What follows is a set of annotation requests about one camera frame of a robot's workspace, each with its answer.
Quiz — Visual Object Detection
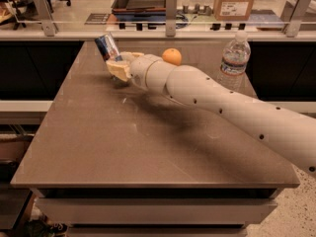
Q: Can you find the grey cabinet drawer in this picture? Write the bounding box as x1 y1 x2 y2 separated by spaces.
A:
37 198 277 225

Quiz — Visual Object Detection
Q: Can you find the orange fruit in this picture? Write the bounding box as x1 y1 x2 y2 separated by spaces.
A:
162 48 182 65

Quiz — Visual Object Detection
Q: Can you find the metal railing post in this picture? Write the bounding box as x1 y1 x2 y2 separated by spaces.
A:
285 0 311 38
33 0 57 37
165 0 177 37

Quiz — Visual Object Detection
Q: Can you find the open grey tray box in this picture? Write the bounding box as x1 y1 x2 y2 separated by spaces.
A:
111 0 175 16

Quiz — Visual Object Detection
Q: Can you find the brown cardboard box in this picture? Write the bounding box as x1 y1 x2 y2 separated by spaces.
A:
213 0 254 21

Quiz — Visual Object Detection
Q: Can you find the left metal railing post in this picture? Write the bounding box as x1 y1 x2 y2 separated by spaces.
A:
33 0 57 37

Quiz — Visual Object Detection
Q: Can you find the blue silver redbull can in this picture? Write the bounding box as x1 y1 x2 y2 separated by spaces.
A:
95 33 122 61

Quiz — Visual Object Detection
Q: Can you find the clear plastic water bottle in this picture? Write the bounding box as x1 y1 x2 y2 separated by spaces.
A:
217 31 251 91

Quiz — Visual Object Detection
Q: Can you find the middle metal railing post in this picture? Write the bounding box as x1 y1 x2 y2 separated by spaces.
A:
165 0 177 37

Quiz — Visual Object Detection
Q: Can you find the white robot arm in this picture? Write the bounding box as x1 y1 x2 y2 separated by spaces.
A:
106 52 316 177

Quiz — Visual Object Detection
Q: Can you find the right metal railing post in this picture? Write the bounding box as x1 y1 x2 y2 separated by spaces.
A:
285 0 311 38

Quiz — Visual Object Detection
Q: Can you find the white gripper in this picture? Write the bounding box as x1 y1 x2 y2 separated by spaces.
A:
106 51 175 93

